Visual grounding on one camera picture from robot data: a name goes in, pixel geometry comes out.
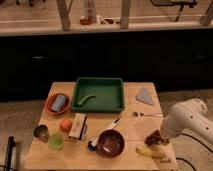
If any orange fruit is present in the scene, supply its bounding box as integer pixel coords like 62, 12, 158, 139
60, 119, 72, 132

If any yellow corn cob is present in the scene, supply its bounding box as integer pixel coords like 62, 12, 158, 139
135, 144, 168, 160

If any dark red grape bunch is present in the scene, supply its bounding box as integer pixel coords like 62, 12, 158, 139
145, 130, 163, 146

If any green chili pepper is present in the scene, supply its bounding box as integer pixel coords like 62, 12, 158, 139
78, 94, 97, 106

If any orange plastic bowl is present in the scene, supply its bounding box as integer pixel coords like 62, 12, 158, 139
44, 93, 70, 115

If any silver fork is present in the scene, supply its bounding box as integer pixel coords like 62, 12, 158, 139
133, 112, 163, 117

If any dark red bowl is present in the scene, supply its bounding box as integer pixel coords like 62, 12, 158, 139
97, 130, 125, 158

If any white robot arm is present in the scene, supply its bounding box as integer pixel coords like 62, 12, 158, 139
160, 98, 213, 145

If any green plastic tray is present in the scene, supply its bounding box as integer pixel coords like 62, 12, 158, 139
71, 77, 125, 113

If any black stand pole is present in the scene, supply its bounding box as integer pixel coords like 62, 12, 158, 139
4, 136, 15, 171

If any black floor cable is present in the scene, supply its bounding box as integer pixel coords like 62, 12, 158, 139
175, 133, 213, 171

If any grey triangular cloth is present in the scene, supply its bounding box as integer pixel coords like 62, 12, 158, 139
136, 88, 154, 106

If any metal cup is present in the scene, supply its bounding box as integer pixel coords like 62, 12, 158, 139
33, 125, 49, 143

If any green plastic cup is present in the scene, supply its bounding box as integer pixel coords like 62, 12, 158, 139
48, 133, 64, 150

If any wooden block brush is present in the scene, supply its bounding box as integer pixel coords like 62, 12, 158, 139
69, 113, 87, 140

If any red object on shelf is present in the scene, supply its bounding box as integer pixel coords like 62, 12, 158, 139
80, 18, 92, 25

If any grey can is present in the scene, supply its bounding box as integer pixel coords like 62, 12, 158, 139
51, 94, 67, 112

